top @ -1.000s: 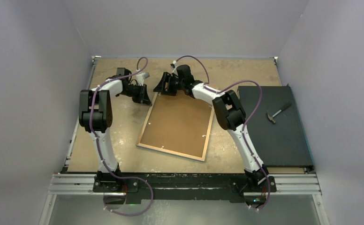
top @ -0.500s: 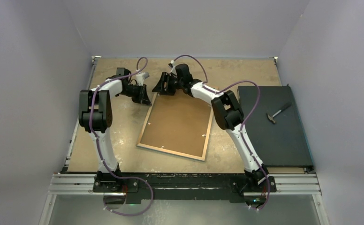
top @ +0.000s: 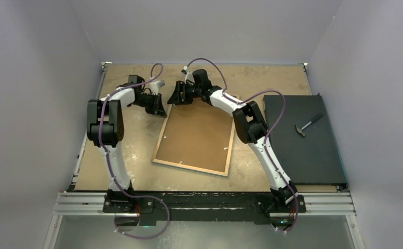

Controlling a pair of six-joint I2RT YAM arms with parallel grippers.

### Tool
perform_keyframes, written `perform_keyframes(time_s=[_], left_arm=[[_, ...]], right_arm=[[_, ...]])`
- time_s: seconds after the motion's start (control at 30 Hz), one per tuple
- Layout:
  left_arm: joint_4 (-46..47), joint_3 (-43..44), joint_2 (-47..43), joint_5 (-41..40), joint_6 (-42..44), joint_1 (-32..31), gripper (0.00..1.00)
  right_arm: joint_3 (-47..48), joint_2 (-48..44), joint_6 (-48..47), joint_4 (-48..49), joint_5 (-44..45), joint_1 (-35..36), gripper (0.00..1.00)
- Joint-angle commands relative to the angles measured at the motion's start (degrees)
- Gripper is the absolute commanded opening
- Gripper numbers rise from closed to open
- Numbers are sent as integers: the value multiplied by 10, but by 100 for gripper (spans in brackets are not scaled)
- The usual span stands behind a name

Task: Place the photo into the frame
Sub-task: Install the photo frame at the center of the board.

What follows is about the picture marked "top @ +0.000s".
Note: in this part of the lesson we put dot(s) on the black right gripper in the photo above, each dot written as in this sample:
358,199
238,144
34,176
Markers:
177,99

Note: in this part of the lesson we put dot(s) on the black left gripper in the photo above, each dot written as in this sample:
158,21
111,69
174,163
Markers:
157,108

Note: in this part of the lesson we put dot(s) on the blue wooden picture frame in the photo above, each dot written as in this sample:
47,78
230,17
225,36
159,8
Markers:
160,137

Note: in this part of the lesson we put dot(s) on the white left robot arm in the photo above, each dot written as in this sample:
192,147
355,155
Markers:
105,128

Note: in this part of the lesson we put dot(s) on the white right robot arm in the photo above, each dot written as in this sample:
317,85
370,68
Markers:
250,126

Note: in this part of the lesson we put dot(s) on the small black hammer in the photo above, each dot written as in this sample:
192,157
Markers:
300,129

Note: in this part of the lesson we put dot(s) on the dark green flat box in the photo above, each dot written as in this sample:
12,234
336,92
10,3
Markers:
310,160

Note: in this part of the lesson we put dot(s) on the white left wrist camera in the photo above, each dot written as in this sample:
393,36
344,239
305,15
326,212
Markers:
155,86

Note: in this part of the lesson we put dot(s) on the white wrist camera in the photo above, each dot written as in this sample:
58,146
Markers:
187,73
155,86

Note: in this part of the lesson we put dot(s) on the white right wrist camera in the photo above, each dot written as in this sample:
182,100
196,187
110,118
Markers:
187,73

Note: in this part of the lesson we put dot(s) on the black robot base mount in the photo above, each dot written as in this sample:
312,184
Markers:
195,206

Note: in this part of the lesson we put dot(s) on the aluminium front rail frame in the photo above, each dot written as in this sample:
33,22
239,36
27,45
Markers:
329,222

